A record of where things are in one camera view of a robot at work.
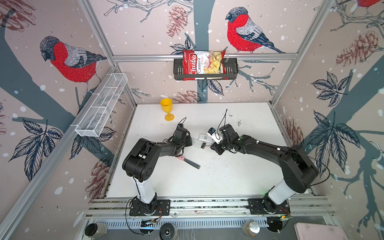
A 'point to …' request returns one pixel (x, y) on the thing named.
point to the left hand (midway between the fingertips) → (190, 139)
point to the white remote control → (204, 137)
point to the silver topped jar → (250, 228)
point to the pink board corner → (307, 231)
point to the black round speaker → (167, 231)
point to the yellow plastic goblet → (166, 104)
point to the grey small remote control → (198, 143)
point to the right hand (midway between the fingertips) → (211, 148)
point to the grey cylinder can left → (93, 230)
